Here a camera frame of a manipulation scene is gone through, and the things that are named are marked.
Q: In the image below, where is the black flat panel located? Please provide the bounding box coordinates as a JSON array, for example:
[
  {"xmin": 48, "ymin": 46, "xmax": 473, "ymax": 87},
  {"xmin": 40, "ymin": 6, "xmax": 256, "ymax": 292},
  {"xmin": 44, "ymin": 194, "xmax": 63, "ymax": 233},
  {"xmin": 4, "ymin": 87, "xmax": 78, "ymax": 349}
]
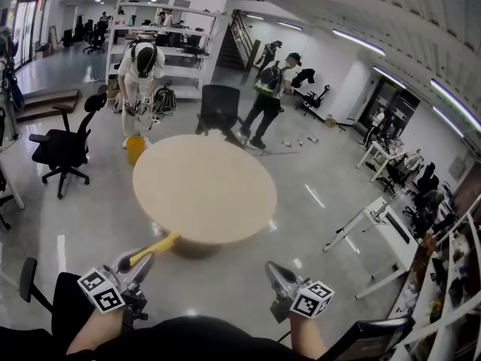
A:
[{"xmin": 318, "ymin": 315, "xmax": 416, "ymax": 361}]

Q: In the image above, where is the person's left forearm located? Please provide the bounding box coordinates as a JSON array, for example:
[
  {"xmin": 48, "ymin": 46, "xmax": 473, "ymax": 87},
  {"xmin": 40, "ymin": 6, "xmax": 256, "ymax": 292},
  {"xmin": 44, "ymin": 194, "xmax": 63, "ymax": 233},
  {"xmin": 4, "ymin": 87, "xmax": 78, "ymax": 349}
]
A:
[{"xmin": 65, "ymin": 308, "xmax": 126, "ymax": 356}]

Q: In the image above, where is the black office chair with armrests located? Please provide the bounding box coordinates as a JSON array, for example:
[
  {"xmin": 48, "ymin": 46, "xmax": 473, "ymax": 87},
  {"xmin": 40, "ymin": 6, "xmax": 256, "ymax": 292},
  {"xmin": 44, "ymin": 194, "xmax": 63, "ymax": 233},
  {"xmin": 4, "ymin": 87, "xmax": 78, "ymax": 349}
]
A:
[{"xmin": 295, "ymin": 84, "xmax": 331, "ymax": 118}]

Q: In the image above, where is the white rack with clutter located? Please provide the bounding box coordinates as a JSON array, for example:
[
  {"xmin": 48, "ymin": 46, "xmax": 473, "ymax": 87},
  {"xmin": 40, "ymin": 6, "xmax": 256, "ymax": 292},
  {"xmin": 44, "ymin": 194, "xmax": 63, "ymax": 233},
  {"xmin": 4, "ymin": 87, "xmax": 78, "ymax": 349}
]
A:
[{"xmin": 389, "ymin": 193, "xmax": 481, "ymax": 361}]

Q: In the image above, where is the long white desk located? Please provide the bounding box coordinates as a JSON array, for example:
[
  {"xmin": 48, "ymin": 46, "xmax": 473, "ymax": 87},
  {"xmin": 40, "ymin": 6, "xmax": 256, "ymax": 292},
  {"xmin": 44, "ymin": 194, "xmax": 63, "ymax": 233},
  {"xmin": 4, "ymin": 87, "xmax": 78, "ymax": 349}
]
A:
[{"xmin": 322, "ymin": 195, "xmax": 420, "ymax": 301}]

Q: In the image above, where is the yellow bucket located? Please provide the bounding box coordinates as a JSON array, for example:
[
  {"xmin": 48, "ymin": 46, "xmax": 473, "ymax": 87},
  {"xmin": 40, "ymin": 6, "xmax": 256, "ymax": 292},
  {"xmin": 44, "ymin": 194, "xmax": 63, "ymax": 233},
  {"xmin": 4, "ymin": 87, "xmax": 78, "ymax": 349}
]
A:
[{"xmin": 125, "ymin": 135, "xmax": 147, "ymax": 167}]

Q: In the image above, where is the yellow utility knife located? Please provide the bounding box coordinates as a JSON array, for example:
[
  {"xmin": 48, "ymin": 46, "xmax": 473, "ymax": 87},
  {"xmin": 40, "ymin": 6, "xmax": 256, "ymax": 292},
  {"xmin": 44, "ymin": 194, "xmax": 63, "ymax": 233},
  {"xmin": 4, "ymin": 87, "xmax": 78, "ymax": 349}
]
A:
[{"xmin": 129, "ymin": 231, "xmax": 181, "ymax": 267}]

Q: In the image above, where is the black mesh-back office chair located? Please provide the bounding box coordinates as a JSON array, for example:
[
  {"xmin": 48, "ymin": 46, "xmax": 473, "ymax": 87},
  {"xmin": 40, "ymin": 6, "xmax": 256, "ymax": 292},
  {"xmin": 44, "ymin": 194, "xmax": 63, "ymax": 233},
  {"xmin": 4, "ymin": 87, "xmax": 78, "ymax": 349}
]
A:
[{"xmin": 195, "ymin": 83, "xmax": 246, "ymax": 147}]

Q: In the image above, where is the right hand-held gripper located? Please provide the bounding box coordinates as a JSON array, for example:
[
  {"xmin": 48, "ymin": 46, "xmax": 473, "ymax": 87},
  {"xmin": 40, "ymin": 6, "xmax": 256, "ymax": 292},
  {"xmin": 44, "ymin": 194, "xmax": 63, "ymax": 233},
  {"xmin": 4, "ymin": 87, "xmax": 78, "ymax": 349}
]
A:
[{"xmin": 264, "ymin": 260, "xmax": 336, "ymax": 324}]

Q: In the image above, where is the round wooden table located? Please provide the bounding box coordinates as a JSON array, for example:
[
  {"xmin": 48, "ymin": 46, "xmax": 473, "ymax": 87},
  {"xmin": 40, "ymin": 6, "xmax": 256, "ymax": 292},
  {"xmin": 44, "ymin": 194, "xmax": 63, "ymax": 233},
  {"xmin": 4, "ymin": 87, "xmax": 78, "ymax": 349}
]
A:
[{"xmin": 132, "ymin": 133, "xmax": 279, "ymax": 259}]

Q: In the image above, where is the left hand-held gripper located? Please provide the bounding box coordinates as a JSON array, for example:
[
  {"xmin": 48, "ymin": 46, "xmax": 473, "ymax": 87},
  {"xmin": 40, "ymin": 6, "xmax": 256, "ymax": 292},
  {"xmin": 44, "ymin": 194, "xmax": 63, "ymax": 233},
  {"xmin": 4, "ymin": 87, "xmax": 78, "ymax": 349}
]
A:
[{"xmin": 77, "ymin": 249, "xmax": 156, "ymax": 325}]

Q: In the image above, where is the small white desk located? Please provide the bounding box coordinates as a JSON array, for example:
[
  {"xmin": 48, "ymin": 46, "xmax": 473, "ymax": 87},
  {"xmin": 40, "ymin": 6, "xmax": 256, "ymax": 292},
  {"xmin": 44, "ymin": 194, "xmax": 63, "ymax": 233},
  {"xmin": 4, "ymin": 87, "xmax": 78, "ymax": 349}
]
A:
[{"xmin": 354, "ymin": 140, "xmax": 407, "ymax": 184}]

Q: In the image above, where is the dark staircase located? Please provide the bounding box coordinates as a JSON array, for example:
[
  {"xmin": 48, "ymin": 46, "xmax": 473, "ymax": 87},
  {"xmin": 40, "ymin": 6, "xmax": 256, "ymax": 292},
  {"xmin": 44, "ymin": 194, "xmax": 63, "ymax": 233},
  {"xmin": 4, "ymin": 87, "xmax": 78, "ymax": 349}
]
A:
[{"xmin": 215, "ymin": 11, "xmax": 262, "ymax": 71}]

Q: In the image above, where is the person's black clothing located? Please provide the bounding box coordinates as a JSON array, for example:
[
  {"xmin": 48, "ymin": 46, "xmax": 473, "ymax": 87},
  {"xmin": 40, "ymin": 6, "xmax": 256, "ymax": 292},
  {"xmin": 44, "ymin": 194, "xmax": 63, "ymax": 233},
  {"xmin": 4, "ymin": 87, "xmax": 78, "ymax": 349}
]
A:
[{"xmin": 0, "ymin": 314, "xmax": 315, "ymax": 361}]

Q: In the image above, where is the person's right forearm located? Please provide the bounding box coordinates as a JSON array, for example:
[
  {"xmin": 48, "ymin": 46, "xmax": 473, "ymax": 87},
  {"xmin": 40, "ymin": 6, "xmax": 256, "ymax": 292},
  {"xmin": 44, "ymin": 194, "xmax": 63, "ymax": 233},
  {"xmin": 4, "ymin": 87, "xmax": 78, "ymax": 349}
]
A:
[{"xmin": 288, "ymin": 313, "xmax": 330, "ymax": 361}]

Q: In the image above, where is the wooden step platform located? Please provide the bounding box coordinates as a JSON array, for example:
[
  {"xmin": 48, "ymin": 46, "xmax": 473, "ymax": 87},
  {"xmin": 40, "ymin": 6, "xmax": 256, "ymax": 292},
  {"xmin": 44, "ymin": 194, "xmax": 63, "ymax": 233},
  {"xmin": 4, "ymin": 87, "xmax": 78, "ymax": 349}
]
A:
[{"xmin": 16, "ymin": 88, "xmax": 82, "ymax": 124}]

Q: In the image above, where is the white shelving unit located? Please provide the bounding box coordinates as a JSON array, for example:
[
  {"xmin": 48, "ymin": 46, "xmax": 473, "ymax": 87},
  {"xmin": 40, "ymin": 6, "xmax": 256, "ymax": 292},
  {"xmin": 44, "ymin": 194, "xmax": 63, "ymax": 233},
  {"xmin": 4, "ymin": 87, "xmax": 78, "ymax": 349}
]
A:
[{"xmin": 104, "ymin": 0, "xmax": 228, "ymax": 102}]

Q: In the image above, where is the black office chair with headrest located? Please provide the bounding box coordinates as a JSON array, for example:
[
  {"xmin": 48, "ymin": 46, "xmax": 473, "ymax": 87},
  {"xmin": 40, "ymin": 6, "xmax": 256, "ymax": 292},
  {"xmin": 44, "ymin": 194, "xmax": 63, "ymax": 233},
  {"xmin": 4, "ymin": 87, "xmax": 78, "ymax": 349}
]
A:
[{"xmin": 29, "ymin": 91, "xmax": 109, "ymax": 200}]

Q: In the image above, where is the black armchair with padded armrest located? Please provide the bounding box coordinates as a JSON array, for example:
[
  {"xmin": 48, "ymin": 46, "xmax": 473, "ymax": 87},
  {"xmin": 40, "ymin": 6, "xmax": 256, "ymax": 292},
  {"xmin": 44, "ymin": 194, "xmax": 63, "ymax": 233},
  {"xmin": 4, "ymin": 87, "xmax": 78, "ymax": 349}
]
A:
[{"xmin": 18, "ymin": 256, "xmax": 95, "ymax": 340}]

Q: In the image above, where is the black jacket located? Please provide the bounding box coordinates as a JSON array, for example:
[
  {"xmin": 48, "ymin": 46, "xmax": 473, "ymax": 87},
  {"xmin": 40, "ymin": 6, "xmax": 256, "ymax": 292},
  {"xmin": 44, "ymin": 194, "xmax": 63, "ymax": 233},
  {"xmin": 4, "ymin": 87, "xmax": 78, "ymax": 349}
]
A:
[{"xmin": 290, "ymin": 67, "xmax": 316, "ymax": 89}]

